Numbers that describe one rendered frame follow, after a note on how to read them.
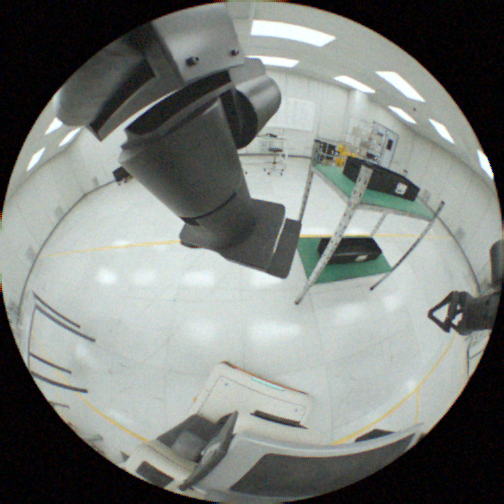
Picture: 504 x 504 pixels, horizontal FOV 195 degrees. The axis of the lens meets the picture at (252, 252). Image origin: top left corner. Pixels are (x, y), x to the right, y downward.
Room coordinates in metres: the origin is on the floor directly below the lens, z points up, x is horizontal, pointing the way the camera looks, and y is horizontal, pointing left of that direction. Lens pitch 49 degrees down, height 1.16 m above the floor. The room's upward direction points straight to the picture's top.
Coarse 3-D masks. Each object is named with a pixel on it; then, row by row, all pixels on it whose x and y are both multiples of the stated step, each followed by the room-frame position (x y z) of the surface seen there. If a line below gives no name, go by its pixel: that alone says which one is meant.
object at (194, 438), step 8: (256, 416) -0.17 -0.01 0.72; (264, 416) -0.18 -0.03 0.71; (272, 416) -0.18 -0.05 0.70; (192, 424) -0.23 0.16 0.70; (200, 424) -0.24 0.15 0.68; (208, 424) -0.24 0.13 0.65; (288, 424) -0.21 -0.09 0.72; (296, 424) -0.22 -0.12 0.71; (184, 432) -0.24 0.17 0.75; (192, 432) -0.24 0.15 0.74; (200, 432) -0.24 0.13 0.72; (208, 432) -0.25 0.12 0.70; (176, 440) -0.29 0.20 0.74; (184, 440) -0.27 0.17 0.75; (192, 440) -0.26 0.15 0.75; (200, 440) -0.26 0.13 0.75; (208, 440) -0.26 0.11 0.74; (176, 448) -0.32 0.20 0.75; (184, 448) -0.31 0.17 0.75; (192, 448) -0.30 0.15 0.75; (200, 448) -0.29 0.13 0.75; (184, 456) -0.35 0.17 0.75; (192, 456) -0.33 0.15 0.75
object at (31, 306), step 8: (32, 296) -0.17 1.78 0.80; (32, 304) -0.21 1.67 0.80; (24, 312) -0.41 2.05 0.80; (32, 312) -0.26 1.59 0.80; (56, 312) -0.15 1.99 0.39; (24, 320) -0.46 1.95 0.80; (32, 320) -0.33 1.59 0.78; (56, 320) -0.19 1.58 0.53; (24, 328) -0.52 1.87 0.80; (64, 328) -0.21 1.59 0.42; (72, 328) -0.17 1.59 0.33; (24, 336) -0.58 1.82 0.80; (80, 336) -0.21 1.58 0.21; (88, 336) -0.17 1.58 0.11; (24, 344) -0.65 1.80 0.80; (24, 352) -0.73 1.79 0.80; (24, 360) -0.83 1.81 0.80; (40, 360) -0.82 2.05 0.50; (56, 368) -0.83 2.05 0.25; (64, 368) -0.79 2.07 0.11; (40, 376) -0.83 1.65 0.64; (56, 384) -0.85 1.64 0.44; (64, 384) -0.83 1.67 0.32
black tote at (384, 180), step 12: (348, 156) 0.75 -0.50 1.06; (348, 168) 0.72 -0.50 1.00; (360, 168) 0.63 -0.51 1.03; (384, 168) 0.77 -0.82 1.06; (372, 180) 0.59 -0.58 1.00; (384, 180) 0.60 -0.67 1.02; (396, 180) 0.60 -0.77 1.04; (408, 180) 0.74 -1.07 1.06; (384, 192) 0.60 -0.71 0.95; (396, 192) 0.61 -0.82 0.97; (408, 192) 0.61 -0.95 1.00
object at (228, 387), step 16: (224, 368) -0.06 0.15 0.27; (208, 384) -0.17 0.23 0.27; (224, 384) -0.15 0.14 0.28; (240, 384) -0.15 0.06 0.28; (256, 384) -0.15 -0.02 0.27; (272, 384) -0.17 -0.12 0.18; (208, 400) -0.26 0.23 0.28; (224, 400) -0.25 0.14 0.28; (240, 400) -0.24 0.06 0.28; (256, 400) -0.24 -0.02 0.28; (272, 400) -0.25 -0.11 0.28; (288, 400) -0.26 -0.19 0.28; (304, 400) -0.27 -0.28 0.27; (208, 416) -0.36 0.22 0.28; (224, 416) -0.35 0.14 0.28; (288, 416) -0.36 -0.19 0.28; (304, 416) -0.37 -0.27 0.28
